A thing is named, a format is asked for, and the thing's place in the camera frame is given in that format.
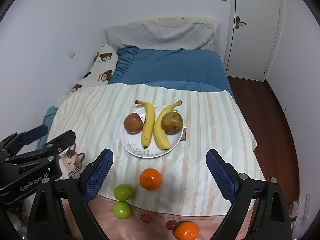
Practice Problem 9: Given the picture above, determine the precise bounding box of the green apple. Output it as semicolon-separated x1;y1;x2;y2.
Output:
113;184;135;202
113;201;132;219

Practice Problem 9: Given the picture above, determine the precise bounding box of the orange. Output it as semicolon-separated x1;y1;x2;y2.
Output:
173;222;200;240
139;168;162;191

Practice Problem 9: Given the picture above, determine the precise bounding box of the cherry tomato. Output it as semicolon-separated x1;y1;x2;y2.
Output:
165;219;178;231
139;214;152;224

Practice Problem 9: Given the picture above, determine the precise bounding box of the red apple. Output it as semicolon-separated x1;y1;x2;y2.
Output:
124;113;144;134

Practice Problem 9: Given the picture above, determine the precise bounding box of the yellow banana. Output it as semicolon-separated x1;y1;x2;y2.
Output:
135;100;156;149
153;100;182;151

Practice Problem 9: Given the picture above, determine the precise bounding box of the brown pear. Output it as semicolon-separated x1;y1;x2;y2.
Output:
161;112;183;135

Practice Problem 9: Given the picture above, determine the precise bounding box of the teal bed sheet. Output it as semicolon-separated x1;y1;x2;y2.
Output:
36;106;58;150

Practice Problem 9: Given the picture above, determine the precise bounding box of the white ceramic plate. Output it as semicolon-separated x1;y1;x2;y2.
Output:
120;105;183;159

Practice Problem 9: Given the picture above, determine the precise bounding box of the white power strip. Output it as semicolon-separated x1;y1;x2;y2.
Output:
300;193;311;226

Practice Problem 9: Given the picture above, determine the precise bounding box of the striped cat print cloth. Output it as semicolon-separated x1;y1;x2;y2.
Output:
48;83;264;239

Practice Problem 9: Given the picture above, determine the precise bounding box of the bear print pillow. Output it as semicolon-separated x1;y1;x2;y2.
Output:
68;44;118;95

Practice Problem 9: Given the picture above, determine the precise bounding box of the blue quilt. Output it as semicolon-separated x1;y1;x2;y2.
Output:
109;46;233;94

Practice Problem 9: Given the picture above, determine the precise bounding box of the grey white pillow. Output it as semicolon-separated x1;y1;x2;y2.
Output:
105;23;220;53

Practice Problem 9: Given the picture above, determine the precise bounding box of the white door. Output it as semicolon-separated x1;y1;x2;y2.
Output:
224;0;283;81

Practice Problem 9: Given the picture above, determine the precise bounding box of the wall socket left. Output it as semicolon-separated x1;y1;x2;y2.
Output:
68;50;75;59

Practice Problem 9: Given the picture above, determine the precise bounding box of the door handle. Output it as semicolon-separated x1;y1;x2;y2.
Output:
235;16;246;29

